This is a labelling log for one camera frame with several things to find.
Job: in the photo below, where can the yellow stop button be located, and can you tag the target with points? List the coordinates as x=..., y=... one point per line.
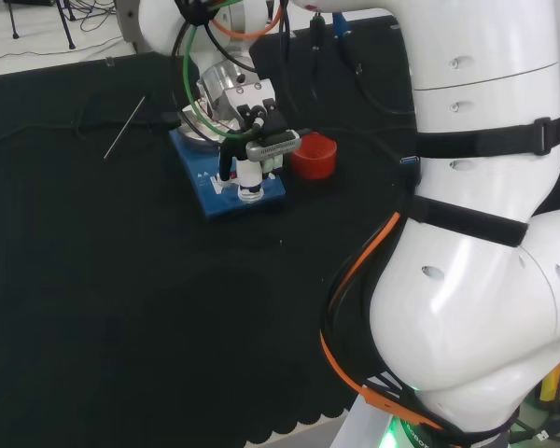
x=557, y=378

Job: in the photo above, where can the black bench cloth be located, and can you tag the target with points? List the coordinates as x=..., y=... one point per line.
x=121, y=289

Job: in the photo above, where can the thin metal probe rod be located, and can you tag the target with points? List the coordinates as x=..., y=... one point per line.
x=123, y=128

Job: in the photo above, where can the black tripod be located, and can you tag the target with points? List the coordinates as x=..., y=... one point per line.
x=65, y=18

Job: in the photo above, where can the red ribbed flask holder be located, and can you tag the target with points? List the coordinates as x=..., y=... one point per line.
x=313, y=161

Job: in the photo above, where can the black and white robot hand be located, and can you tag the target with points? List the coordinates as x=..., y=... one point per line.
x=249, y=177

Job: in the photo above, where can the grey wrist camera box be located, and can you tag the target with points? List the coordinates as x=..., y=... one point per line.
x=273, y=145

